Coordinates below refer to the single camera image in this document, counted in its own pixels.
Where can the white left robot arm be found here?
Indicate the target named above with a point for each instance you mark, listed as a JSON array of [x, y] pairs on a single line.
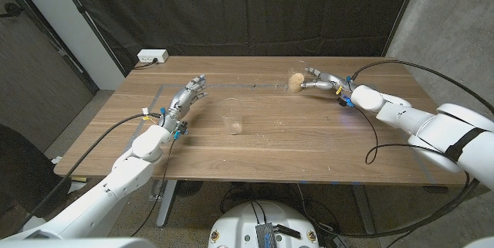
[[116, 182]]

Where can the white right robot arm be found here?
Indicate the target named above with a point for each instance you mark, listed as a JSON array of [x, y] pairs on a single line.
[[436, 128]]

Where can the white robot torso edge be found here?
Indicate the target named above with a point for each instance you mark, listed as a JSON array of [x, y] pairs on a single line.
[[77, 243]]

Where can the black flat bracket plate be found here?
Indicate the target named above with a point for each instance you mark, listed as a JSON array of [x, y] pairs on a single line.
[[287, 232]]

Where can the white power strip box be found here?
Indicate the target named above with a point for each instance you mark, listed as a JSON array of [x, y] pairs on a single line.
[[152, 55]]

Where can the grey power adapter box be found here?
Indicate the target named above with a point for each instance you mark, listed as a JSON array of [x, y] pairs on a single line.
[[266, 236]]

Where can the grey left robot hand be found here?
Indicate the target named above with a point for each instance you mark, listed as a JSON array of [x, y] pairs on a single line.
[[181, 103]]

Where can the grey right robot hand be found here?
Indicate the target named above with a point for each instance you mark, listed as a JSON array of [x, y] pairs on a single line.
[[332, 82]]

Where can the clear plastic container cup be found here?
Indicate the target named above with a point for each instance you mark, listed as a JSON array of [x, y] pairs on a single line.
[[230, 114]]

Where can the black round floor fan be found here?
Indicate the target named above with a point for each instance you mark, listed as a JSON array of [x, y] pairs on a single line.
[[188, 188]]

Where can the grey table leg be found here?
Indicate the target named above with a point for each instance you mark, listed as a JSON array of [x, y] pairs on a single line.
[[166, 201], [363, 209]]

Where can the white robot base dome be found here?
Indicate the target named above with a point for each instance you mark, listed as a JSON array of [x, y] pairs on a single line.
[[247, 221]]

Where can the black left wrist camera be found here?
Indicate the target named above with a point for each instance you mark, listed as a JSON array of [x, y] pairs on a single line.
[[180, 130]]

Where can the clear plastic cup with sugar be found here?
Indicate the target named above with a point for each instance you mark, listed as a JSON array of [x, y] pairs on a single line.
[[296, 82]]

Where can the black cloth backdrop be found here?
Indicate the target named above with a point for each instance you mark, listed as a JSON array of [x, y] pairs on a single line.
[[239, 12]]

